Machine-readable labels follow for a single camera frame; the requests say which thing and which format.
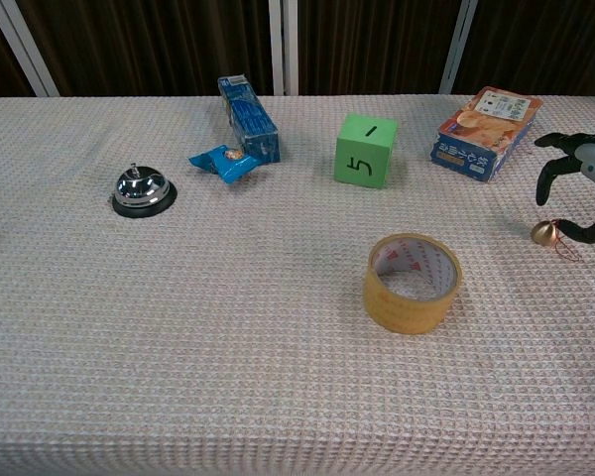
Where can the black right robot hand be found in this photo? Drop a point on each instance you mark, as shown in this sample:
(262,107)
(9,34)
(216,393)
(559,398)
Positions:
(592,154)

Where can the small golden bell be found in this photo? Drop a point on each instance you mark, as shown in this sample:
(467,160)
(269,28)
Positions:
(543,232)

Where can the chrome desk call bell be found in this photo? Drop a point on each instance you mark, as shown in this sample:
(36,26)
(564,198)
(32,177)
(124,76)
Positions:
(142,187)

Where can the orange blue cookie box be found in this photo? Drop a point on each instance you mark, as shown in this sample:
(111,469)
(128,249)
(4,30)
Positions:
(486,131)

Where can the yellow packing tape roll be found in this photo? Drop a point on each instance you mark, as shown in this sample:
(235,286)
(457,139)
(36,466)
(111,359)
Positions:
(410,290)

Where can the green numbered foam cube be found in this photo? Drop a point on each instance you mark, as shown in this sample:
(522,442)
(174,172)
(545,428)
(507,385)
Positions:
(364,151)

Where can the blue tall carton box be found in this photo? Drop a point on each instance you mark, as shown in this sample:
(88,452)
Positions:
(250,119)

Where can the blue snack packet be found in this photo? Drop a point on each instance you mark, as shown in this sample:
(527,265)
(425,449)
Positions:
(224,162)

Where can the beige waffle tablecloth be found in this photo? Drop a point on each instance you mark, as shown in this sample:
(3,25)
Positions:
(228,322)

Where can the dark brown curtain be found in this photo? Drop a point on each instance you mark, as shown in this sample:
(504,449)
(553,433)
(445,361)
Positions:
(154,44)

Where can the white slanted frame post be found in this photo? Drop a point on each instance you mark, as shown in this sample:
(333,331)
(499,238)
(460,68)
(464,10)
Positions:
(457,47)
(22,44)

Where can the white vertical frame post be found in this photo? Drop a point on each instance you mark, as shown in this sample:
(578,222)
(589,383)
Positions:
(283,47)

